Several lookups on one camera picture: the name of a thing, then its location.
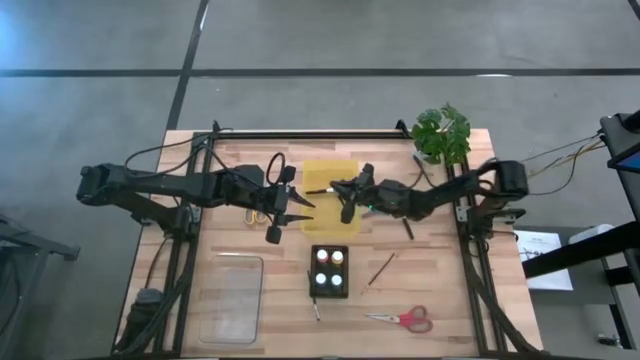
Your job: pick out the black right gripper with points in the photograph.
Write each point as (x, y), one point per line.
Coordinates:
(382, 197)

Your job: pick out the yellow plastic bin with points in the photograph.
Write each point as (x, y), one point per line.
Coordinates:
(320, 220)

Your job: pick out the black fan brush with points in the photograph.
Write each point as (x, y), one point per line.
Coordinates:
(317, 191)

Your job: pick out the clear plastic container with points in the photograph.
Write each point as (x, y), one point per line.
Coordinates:
(231, 300)

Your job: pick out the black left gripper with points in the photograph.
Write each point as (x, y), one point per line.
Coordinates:
(277, 200)

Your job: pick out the grey metal stand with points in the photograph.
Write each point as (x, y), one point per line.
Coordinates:
(60, 250)

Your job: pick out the small black device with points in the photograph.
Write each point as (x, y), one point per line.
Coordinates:
(607, 340)

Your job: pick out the yellow paint bottle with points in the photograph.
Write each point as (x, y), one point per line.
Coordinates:
(337, 257)

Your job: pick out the white plant pot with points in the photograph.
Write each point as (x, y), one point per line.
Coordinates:
(419, 159)

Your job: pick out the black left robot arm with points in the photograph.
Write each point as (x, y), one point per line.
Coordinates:
(165, 185)

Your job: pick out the black slotted plastic basket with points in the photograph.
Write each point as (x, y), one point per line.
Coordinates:
(315, 267)

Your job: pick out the black paintbrush white tip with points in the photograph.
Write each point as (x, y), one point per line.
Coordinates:
(313, 295)

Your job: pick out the green artificial plant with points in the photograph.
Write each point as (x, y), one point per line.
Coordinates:
(442, 132)

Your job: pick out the white paper sheet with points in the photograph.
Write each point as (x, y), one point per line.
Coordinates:
(550, 277)

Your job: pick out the white plastic box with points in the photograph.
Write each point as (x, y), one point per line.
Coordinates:
(592, 231)

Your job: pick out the black equipment cart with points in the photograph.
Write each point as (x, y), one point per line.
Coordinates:
(575, 251)

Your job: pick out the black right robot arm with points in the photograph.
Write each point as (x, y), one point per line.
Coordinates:
(450, 192)

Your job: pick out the black aluminium table frame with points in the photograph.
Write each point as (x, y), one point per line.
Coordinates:
(305, 135)

